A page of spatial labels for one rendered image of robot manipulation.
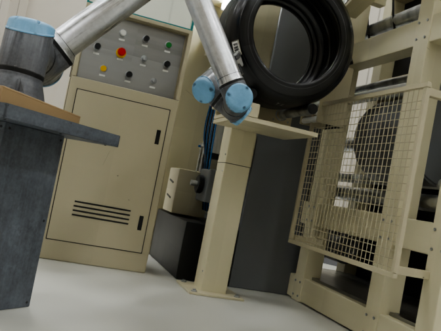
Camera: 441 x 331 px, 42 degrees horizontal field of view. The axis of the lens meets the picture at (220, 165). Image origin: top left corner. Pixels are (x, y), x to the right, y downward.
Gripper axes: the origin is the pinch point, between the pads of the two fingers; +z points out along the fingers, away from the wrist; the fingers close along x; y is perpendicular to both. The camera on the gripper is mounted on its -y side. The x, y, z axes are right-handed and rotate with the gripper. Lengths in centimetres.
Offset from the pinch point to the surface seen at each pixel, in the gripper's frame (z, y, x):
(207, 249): -15, 80, -48
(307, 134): 5.7, 43.9, 12.1
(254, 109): -3.7, 23.9, -0.9
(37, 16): 398, -63, -452
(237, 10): 10.8, -13.8, 2.4
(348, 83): 59, 44, 19
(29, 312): -110, 33, -46
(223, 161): 11, 49, -36
